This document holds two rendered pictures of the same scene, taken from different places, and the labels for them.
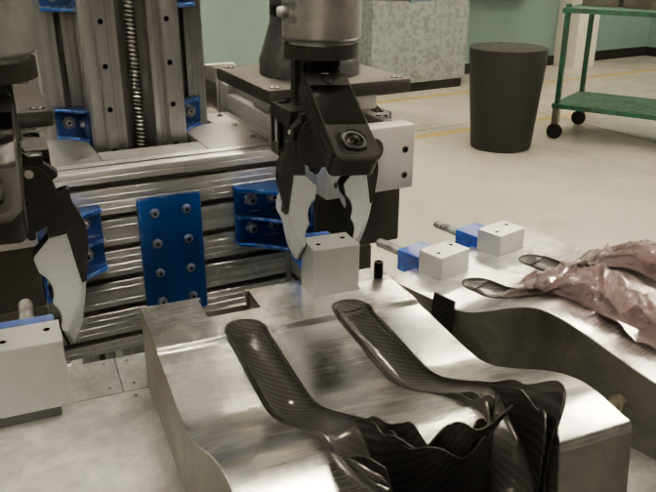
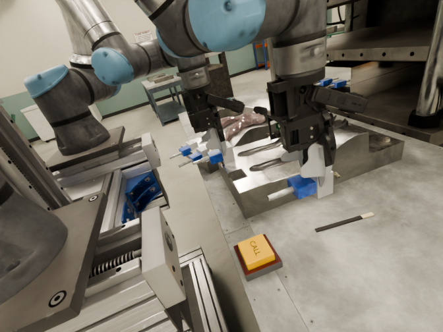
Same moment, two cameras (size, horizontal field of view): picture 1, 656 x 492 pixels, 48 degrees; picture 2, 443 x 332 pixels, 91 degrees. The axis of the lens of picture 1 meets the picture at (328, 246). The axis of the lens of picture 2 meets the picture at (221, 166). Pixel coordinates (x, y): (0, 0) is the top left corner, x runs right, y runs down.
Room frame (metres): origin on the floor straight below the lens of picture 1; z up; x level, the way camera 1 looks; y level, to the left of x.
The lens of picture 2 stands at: (0.56, 0.61, 1.22)
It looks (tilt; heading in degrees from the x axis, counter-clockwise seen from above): 29 degrees down; 285
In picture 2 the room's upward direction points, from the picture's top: 16 degrees counter-clockwise
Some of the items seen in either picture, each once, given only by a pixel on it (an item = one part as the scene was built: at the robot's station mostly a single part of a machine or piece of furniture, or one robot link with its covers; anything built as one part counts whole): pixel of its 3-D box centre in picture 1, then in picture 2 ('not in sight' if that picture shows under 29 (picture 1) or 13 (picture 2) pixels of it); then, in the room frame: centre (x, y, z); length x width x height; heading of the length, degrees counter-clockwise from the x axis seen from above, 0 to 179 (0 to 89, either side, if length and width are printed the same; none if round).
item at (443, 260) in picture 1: (415, 257); (193, 159); (0.85, -0.11, 0.85); 0.13 x 0.05 x 0.05; 40
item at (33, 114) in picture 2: not in sight; (66, 115); (5.90, -4.73, 0.47); 1.52 x 0.77 x 0.94; 30
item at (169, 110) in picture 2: not in sight; (163, 95); (2.81, -4.45, 0.44); 1.90 x 0.70 x 0.89; 120
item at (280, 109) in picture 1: (317, 104); (202, 108); (0.73, 0.01, 1.07); 0.09 x 0.08 x 0.12; 23
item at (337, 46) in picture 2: not in sight; (384, 37); (-0.17, -0.94, 1.01); 1.10 x 0.74 x 0.05; 113
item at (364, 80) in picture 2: not in sight; (370, 70); (-0.06, -0.84, 0.87); 0.50 x 0.27 x 0.17; 23
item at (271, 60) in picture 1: (308, 38); (78, 130); (1.13, 0.03, 1.09); 0.15 x 0.15 x 0.10
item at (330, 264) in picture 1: (312, 248); (212, 157); (0.74, 0.02, 0.91); 0.13 x 0.05 x 0.05; 23
